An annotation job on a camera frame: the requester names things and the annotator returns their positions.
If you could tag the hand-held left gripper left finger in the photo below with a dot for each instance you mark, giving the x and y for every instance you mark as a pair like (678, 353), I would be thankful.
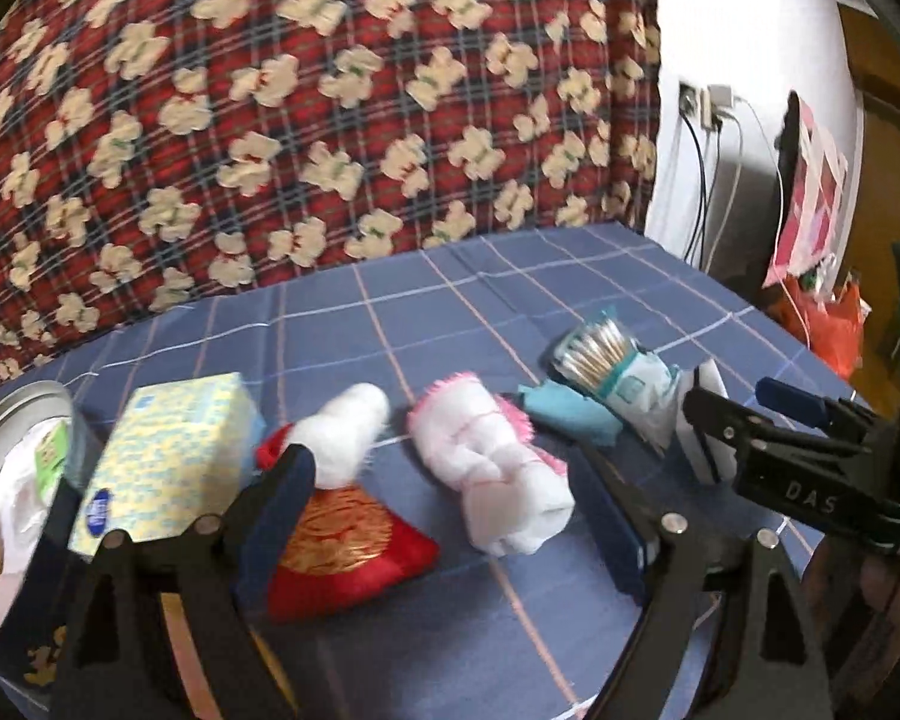
(274, 540)

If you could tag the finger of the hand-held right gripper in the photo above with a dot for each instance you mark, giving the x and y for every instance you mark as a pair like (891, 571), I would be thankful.
(795, 397)
(720, 412)

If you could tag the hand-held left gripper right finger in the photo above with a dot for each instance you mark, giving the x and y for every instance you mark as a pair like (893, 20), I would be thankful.
(619, 540)

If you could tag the red gold satin pouch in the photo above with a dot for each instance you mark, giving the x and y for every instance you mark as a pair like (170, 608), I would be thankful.
(352, 547)

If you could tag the teal cloth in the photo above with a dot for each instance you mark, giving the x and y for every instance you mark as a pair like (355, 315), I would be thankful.
(562, 412)

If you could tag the pink white towel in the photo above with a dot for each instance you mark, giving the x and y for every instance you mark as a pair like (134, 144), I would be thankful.
(487, 465)

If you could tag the round metal tin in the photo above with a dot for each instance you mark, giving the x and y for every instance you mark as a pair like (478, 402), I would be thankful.
(15, 399)

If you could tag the person's right hand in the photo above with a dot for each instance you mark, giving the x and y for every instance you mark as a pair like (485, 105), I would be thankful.
(892, 615)

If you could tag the orange plastic bag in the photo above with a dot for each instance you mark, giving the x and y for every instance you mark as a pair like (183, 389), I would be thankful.
(829, 330)

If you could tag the cotton swab pack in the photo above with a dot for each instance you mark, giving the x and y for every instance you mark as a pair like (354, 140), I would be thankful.
(592, 358)

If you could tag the yellow dotted tissue pack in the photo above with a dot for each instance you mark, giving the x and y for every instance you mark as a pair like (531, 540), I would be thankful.
(165, 450)

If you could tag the pink patterned hanging bag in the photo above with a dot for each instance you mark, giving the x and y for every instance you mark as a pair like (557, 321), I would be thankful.
(814, 202)

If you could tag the blue plaid tablecloth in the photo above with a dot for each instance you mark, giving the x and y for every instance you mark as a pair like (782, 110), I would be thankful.
(457, 292)

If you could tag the red plaid bear blanket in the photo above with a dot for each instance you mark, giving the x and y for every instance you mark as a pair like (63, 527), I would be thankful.
(307, 90)

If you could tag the wall socket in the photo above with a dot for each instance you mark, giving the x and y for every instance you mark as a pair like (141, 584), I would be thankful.
(690, 99)

